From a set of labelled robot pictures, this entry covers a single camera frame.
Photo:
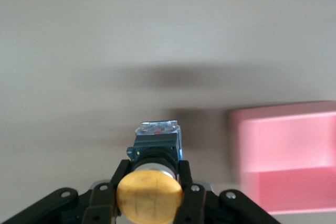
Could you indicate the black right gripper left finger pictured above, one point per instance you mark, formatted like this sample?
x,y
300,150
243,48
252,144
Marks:
x,y
101,203

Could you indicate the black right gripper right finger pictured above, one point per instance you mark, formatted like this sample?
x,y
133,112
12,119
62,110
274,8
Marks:
x,y
193,203

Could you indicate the yellow push button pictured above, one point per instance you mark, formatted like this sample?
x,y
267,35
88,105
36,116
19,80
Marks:
x,y
149,195

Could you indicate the pink plastic box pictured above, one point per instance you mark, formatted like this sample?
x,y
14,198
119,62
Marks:
x,y
288,155

